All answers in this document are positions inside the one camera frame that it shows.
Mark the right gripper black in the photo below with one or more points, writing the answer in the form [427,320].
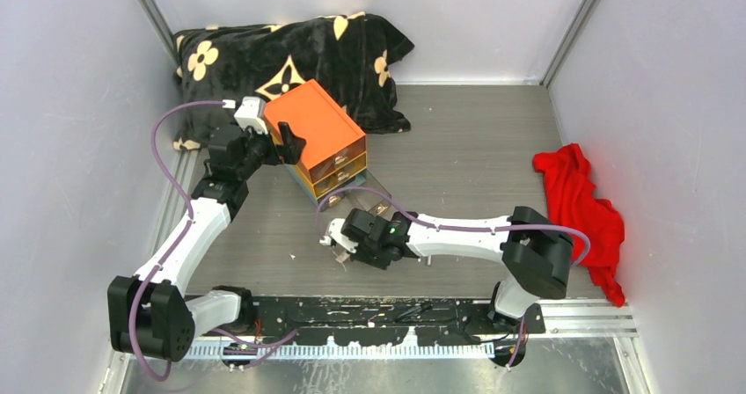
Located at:
[381,263]

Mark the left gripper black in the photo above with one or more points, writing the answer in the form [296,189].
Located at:
[289,149]

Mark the small clear teal drawer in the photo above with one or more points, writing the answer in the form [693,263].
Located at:
[369,201]

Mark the orange drawer organizer box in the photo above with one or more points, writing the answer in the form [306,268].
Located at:
[335,153]

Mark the pink makeup tube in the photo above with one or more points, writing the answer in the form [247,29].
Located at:
[341,257]

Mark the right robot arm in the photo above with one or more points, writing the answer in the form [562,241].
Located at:
[537,254]

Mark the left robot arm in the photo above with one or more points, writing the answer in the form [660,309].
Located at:
[175,251]

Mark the black floral blanket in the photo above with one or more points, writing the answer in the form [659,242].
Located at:
[349,56]

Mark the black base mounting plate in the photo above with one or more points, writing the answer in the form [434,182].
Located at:
[383,321]

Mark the red cloth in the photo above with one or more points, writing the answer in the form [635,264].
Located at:
[571,202]

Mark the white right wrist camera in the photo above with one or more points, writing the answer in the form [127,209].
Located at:
[335,239]

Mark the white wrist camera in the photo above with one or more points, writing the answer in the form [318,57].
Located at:
[335,239]
[250,114]

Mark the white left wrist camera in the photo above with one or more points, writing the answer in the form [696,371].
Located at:
[250,114]

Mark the aluminium front rail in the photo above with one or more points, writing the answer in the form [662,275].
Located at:
[583,319]

